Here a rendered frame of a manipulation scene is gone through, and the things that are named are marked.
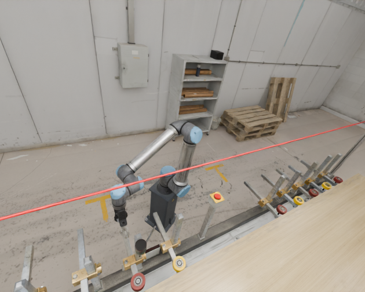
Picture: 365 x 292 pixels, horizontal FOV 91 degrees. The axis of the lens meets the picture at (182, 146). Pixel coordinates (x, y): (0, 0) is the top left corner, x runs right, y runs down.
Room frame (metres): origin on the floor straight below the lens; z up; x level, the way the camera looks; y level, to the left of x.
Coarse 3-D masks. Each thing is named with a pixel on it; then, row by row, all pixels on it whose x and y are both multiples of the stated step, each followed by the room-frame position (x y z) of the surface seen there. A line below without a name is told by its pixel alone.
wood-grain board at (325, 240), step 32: (352, 192) 1.39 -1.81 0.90; (288, 224) 0.87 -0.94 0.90; (320, 224) 0.93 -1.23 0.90; (352, 224) 0.99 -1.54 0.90; (224, 256) 0.55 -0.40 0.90; (256, 256) 0.58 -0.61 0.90; (288, 256) 0.62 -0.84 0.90; (320, 256) 0.66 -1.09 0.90; (352, 256) 0.70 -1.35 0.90; (160, 288) 0.32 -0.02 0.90; (192, 288) 0.35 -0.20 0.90; (224, 288) 0.38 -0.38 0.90; (256, 288) 0.40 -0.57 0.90; (288, 288) 0.43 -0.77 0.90; (320, 288) 0.46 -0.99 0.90; (352, 288) 0.50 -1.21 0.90
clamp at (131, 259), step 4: (132, 256) 0.46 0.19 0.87; (144, 256) 0.48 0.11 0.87; (124, 260) 0.44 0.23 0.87; (128, 260) 0.44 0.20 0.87; (132, 260) 0.44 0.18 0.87; (140, 260) 0.45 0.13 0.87; (144, 260) 0.46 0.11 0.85; (124, 264) 0.41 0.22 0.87; (128, 264) 0.42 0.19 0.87; (132, 264) 0.42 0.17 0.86; (136, 264) 0.44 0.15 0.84; (128, 268) 0.41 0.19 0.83
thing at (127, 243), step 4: (124, 240) 0.55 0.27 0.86; (128, 240) 0.56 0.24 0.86; (128, 244) 0.53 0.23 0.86; (128, 248) 0.51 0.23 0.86; (128, 252) 0.49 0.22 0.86; (132, 252) 0.49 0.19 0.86; (128, 256) 0.46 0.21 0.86; (132, 268) 0.40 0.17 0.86; (136, 268) 0.41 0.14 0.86; (132, 272) 0.38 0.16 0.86; (136, 272) 0.39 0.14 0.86
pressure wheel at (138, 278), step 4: (136, 276) 0.36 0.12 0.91; (140, 276) 0.36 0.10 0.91; (144, 276) 0.36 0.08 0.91; (132, 280) 0.33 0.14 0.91; (136, 280) 0.34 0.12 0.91; (140, 280) 0.34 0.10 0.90; (144, 280) 0.34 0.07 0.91; (132, 284) 0.32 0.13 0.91; (136, 284) 0.32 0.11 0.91; (140, 284) 0.32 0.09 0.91; (144, 284) 0.33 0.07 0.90; (132, 288) 0.30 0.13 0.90; (136, 288) 0.30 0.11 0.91; (140, 288) 0.31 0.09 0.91
